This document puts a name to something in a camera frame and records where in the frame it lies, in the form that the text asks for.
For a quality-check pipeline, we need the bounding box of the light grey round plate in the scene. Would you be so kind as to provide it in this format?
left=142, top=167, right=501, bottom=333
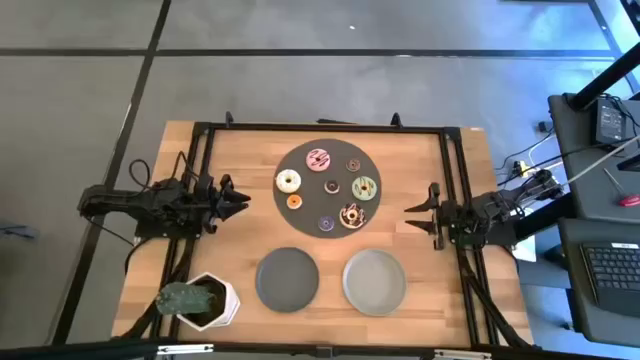
left=342, top=248, right=408, bottom=317

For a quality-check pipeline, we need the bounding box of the black electronic box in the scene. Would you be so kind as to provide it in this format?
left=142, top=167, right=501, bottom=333
left=594, top=97, right=629, bottom=146

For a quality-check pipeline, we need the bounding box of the grey side desk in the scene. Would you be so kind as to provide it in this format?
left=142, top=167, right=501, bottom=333
left=547, top=92, right=640, bottom=211

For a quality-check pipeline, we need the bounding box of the black diagonal pole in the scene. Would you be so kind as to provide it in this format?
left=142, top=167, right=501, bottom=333
left=569, top=42, right=640, bottom=111

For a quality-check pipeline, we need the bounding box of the large pink frosted donut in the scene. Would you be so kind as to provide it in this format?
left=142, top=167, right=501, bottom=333
left=305, top=147, right=332, bottom=173

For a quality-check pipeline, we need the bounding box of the large chocolate sprinkled donut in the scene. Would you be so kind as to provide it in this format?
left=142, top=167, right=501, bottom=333
left=338, top=202, right=368, bottom=231

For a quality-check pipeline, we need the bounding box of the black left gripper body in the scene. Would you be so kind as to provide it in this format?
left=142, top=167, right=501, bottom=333
left=197, top=172, right=235, bottom=235

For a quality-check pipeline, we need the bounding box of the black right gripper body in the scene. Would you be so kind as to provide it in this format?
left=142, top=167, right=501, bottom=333
left=428, top=181, right=476, bottom=252

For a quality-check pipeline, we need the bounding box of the white hexagonal plant pot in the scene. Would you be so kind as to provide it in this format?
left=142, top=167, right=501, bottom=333
left=175, top=271, right=242, bottom=332

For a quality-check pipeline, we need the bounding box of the round dark grey mat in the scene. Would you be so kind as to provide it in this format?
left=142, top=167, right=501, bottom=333
left=272, top=138, right=383, bottom=239

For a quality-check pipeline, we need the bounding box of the large white frosted donut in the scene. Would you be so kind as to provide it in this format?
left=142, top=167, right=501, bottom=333
left=275, top=168, right=303, bottom=195

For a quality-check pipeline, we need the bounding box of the red-handled screwdriver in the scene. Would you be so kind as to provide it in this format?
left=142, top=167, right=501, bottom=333
left=602, top=167, right=640, bottom=208

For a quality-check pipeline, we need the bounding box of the white rod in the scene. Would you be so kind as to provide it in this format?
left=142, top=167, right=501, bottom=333
left=564, top=133, right=640, bottom=187

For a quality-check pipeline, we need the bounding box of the dark grey round plate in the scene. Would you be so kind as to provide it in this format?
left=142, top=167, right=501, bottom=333
left=255, top=246, right=320, bottom=314

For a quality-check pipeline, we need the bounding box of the black keyboard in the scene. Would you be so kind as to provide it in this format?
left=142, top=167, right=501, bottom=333
left=580, top=242, right=640, bottom=317

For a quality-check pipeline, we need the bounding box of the green cactus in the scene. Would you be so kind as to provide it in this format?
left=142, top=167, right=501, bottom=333
left=155, top=282, right=217, bottom=316

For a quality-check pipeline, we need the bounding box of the large green frosted donut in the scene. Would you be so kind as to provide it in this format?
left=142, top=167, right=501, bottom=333
left=350, top=175, right=378, bottom=202

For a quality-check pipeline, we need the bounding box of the black aluminium table frame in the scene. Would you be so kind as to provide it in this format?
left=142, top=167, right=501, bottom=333
left=112, top=110, right=534, bottom=351

